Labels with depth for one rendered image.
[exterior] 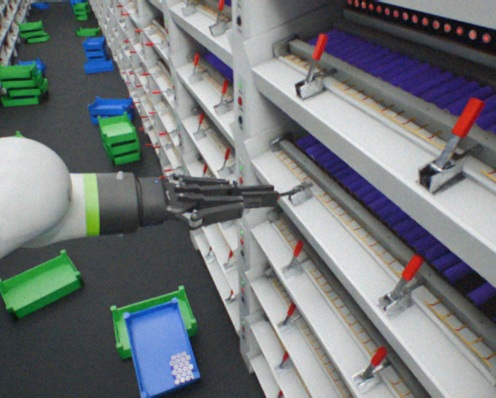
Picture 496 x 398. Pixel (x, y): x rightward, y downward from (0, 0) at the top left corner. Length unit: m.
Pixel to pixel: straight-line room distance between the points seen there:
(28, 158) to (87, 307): 1.41
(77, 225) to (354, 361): 0.51
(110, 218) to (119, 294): 1.26
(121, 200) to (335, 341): 0.46
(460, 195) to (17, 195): 0.43
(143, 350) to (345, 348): 0.94
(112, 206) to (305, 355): 0.60
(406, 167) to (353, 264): 0.20
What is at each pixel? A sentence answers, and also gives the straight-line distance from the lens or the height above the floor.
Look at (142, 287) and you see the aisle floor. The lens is 1.80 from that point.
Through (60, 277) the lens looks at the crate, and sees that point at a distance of 1.97.
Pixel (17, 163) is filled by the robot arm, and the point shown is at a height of 1.13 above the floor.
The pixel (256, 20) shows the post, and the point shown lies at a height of 1.17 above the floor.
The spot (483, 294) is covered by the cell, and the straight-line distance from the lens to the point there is 0.56.
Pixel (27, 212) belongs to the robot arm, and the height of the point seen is 1.09.
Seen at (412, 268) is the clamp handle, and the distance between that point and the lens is 0.52.
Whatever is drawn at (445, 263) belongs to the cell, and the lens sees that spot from 0.58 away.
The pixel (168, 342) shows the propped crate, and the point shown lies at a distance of 1.53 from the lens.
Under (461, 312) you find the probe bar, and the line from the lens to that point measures 0.54.
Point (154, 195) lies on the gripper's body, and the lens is 0.57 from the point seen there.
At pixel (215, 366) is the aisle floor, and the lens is 1.52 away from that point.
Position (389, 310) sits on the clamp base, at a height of 0.91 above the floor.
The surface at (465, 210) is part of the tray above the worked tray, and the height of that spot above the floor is 1.10.
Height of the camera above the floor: 1.31
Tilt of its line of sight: 37 degrees down
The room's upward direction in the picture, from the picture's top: straight up
